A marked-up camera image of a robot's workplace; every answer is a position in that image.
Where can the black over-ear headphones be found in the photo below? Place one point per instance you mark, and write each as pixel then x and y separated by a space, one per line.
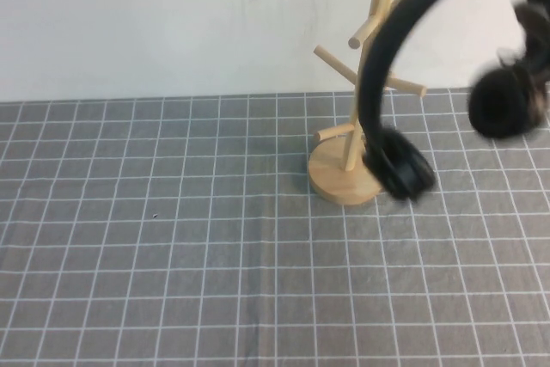
pixel 498 105

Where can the wooden peg headphone stand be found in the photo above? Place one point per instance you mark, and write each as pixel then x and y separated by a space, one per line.
pixel 339 184

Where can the grey white-checked tablecloth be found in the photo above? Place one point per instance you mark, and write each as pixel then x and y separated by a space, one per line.
pixel 172 277

